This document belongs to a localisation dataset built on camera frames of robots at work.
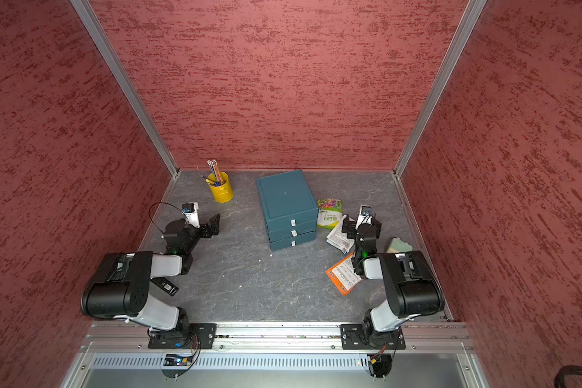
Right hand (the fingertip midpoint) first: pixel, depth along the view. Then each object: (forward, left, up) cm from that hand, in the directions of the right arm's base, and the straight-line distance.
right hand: (359, 218), depth 94 cm
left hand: (+1, +60, +2) cm, 60 cm away
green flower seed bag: (+9, +10, -8) cm, 15 cm away
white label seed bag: (-5, +8, -6) cm, 12 cm away
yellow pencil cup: (+15, +57, +4) cm, 59 cm away
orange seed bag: (-20, +8, -8) cm, 23 cm away
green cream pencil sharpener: (-10, -14, -6) cm, 18 cm away
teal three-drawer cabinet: (-5, +27, +15) cm, 31 cm away
